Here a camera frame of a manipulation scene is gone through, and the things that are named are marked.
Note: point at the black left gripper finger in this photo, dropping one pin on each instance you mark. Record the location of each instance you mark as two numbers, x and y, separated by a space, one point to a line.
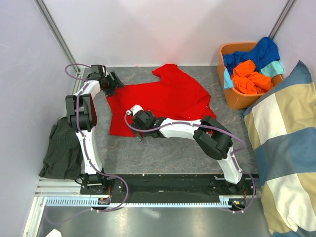
110 91
116 82

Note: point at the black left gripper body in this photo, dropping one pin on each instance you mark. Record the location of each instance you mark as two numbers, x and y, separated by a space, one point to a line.
109 85

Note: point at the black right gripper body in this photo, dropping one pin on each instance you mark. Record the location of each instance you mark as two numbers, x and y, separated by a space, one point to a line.
150 114

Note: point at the red t shirt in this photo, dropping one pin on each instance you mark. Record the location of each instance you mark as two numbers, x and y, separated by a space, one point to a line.
176 95

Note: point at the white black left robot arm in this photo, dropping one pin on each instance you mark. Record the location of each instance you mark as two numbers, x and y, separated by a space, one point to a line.
82 118

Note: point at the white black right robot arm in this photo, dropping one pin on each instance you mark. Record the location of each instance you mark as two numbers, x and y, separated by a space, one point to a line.
211 136

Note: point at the dark green striped folded shirt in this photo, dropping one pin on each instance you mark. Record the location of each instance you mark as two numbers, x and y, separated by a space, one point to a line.
64 156

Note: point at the orange plastic laundry basket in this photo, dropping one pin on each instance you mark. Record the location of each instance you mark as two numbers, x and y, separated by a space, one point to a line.
235 99

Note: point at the orange t shirt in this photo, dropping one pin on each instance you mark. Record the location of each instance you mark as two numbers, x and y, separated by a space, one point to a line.
248 81

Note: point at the white object bottom left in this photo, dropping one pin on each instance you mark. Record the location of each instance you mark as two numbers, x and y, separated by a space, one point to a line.
54 233

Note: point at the blue and teal t shirt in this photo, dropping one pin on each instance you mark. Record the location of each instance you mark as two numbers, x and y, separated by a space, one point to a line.
264 55

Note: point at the blue and beige checked pillow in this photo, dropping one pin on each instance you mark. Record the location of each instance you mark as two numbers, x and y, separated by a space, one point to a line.
281 127

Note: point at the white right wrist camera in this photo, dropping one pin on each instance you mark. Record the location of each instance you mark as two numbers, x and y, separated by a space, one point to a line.
134 110

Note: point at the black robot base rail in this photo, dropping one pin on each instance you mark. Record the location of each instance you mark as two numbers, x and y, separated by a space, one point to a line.
154 183

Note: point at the aluminium corner frame post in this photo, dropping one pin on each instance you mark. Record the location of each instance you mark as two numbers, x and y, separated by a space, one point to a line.
54 29

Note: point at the light blue slotted cable duct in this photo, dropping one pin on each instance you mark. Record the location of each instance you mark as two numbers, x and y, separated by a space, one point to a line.
223 202

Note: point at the right aluminium corner post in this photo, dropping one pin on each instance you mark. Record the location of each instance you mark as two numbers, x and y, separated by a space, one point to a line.
281 18

